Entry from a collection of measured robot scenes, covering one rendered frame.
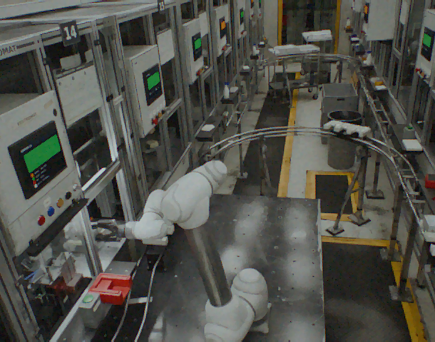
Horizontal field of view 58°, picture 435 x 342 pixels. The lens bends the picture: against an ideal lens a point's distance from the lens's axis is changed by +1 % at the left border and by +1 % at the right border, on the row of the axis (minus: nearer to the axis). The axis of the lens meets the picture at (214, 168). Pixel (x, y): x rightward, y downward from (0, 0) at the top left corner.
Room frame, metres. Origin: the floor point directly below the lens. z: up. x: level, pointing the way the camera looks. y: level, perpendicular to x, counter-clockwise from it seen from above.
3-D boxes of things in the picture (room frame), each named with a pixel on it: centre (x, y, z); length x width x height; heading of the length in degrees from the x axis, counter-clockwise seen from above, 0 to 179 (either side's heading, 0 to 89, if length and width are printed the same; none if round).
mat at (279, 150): (6.08, -1.11, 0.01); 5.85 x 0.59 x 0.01; 165
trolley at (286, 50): (6.94, -1.55, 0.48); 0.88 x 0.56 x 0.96; 93
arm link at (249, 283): (1.35, -0.11, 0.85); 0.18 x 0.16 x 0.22; 146
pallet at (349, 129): (3.18, -1.19, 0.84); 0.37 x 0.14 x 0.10; 43
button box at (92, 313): (1.21, 0.57, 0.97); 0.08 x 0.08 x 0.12; 75
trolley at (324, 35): (8.07, -2.27, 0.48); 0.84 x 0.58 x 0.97; 173
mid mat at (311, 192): (3.51, -1.22, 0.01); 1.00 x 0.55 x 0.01; 165
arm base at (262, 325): (1.37, -0.12, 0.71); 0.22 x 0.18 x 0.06; 165
